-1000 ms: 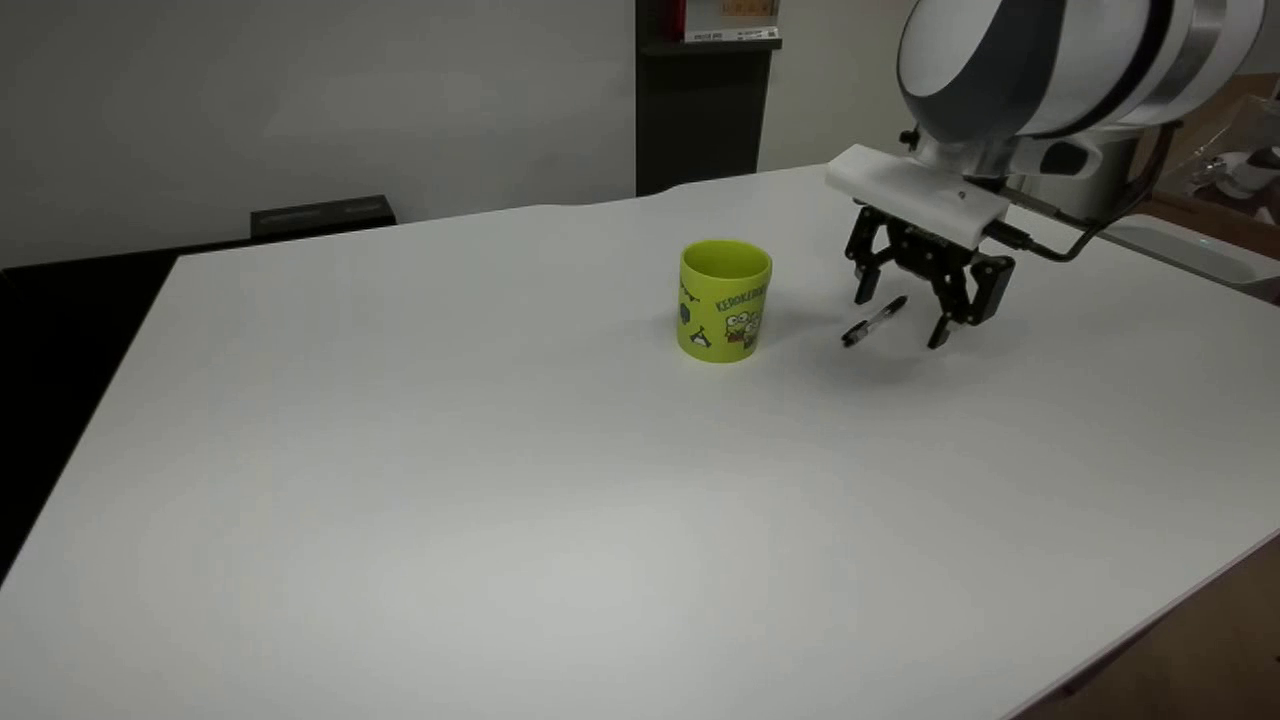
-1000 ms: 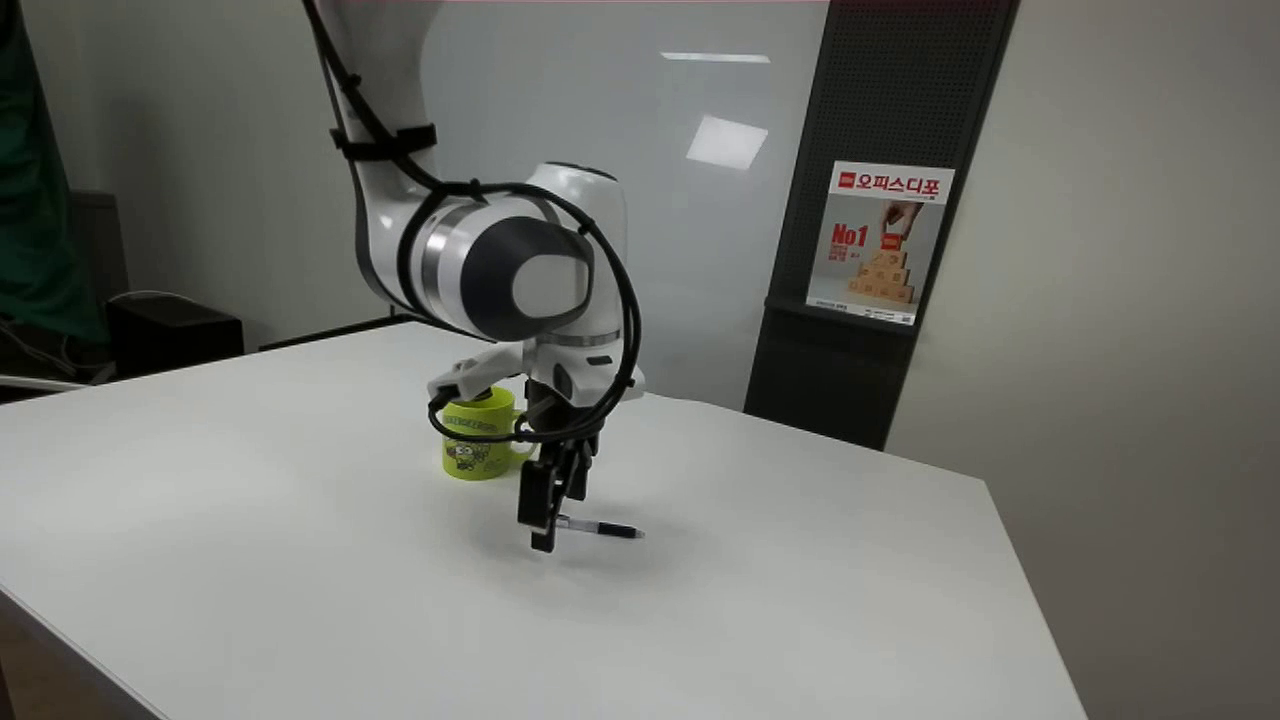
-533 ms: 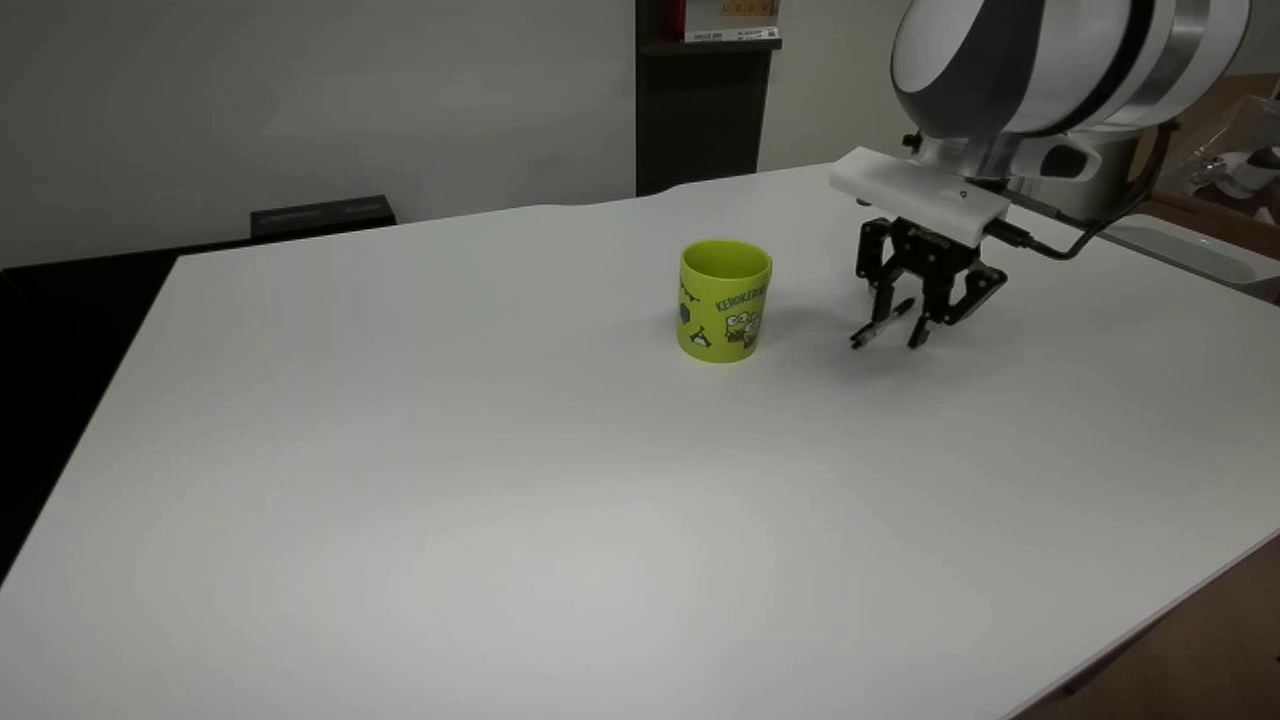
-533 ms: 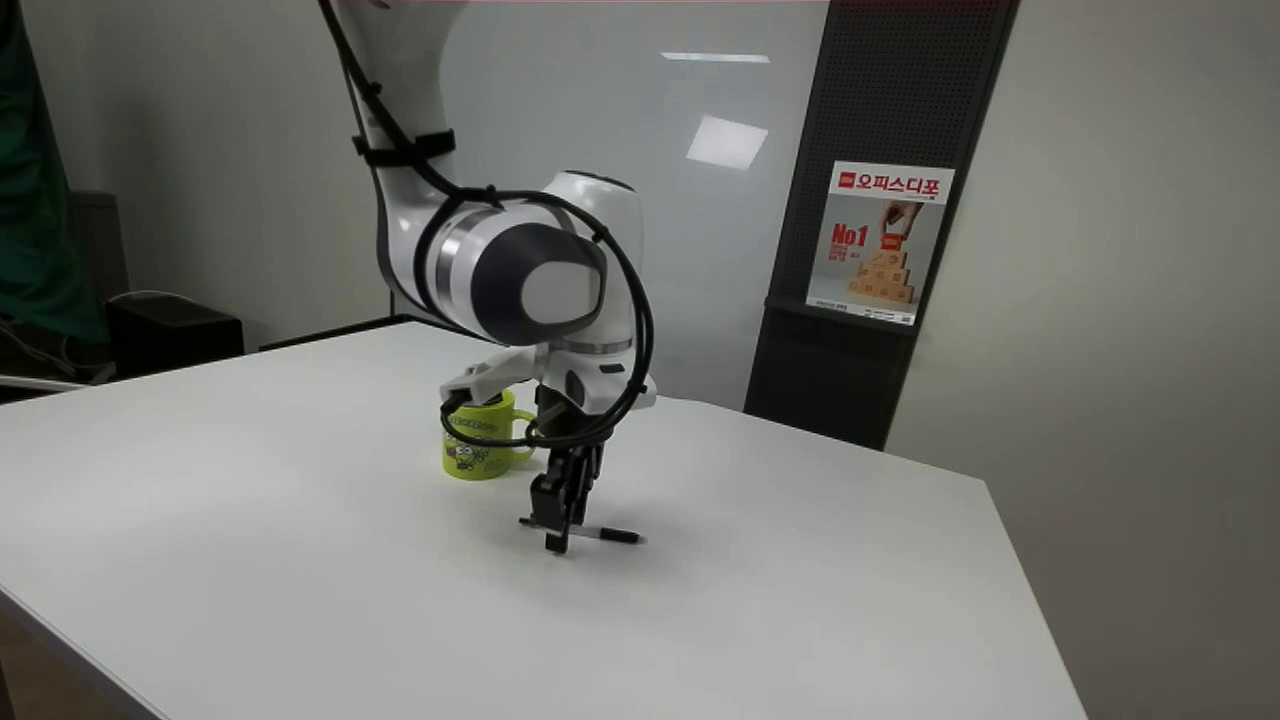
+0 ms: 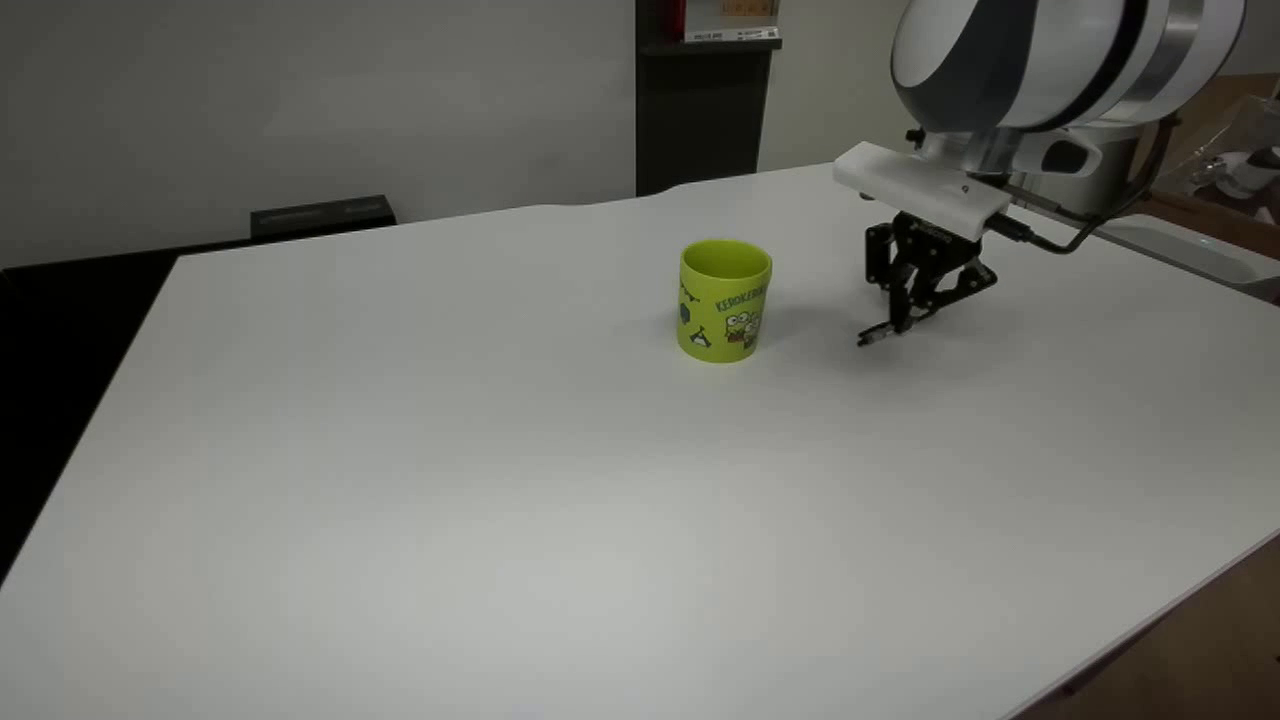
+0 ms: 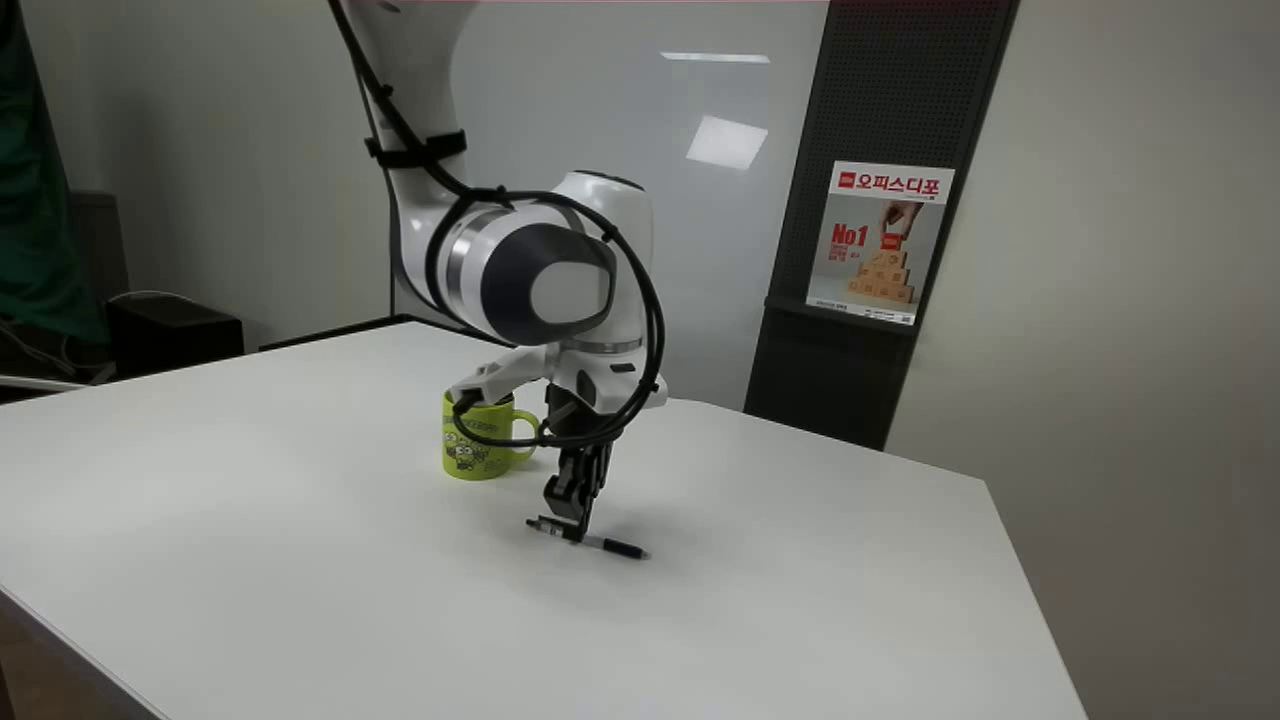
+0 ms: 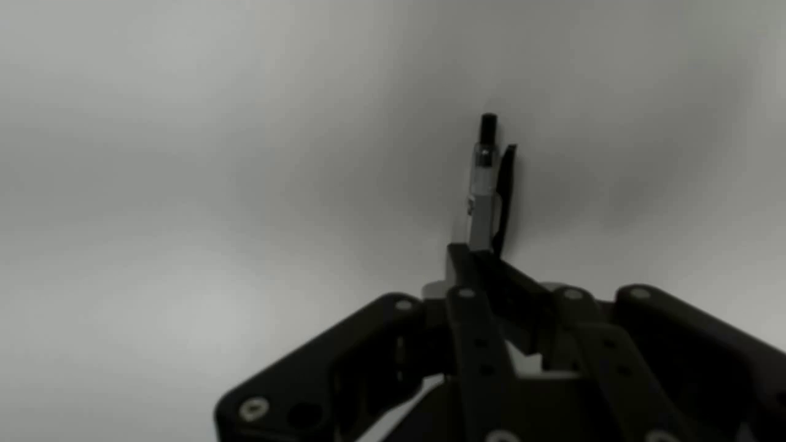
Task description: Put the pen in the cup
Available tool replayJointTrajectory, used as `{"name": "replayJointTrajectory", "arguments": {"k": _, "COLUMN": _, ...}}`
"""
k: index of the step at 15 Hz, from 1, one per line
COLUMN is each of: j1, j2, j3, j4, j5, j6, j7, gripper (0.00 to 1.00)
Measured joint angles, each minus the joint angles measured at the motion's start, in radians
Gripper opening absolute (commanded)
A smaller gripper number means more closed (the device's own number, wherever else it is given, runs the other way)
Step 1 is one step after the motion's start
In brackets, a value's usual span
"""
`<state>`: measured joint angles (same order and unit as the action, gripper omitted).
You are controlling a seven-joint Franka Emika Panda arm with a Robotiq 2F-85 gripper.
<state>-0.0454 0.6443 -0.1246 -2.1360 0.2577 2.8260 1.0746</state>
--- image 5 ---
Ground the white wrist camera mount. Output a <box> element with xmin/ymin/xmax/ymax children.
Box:
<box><xmin>826</xmin><ymin>135</ymin><xmax>1020</xmax><ymax>247</ymax></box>

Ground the wooden furniture with clutter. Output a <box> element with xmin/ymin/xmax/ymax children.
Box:
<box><xmin>1135</xmin><ymin>72</ymin><xmax>1280</xmax><ymax>262</ymax></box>

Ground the yellow-green printed mug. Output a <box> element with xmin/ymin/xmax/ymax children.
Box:
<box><xmin>671</xmin><ymin>235</ymin><xmax>776</xmax><ymax>366</ymax></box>

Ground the red and white brochure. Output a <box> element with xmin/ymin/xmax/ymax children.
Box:
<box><xmin>679</xmin><ymin>0</ymin><xmax>782</xmax><ymax>43</ymax></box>

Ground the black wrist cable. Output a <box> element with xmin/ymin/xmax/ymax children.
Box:
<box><xmin>988</xmin><ymin>196</ymin><xmax>1135</xmax><ymax>261</ymax></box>

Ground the dark brochure stand pillar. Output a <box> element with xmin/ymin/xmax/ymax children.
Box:
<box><xmin>633</xmin><ymin>0</ymin><xmax>789</xmax><ymax>198</ymax></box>

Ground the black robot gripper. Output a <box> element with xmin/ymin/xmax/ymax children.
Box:
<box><xmin>860</xmin><ymin>207</ymin><xmax>999</xmax><ymax>337</ymax></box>

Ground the small flat black box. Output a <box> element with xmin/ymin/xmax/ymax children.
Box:
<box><xmin>249</xmin><ymin>193</ymin><xmax>401</xmax><ymax>247</ymax></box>

